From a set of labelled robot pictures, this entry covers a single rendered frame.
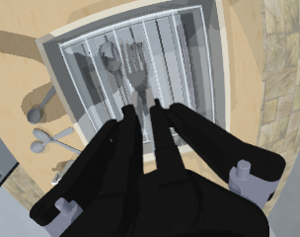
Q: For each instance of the grey mug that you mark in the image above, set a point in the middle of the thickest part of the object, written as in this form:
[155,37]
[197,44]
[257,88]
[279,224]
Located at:
[57,176]

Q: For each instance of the grey square cutlery tray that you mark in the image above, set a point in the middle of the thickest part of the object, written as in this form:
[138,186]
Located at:
[48,46]

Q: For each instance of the light grey tray dividers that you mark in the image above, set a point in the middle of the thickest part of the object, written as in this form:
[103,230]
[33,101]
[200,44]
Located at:
[80,85]

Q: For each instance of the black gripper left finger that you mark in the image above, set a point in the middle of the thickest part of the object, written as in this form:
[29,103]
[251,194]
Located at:
[101,162]

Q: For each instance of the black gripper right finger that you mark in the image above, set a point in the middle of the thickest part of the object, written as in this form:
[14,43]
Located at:
[250,171]

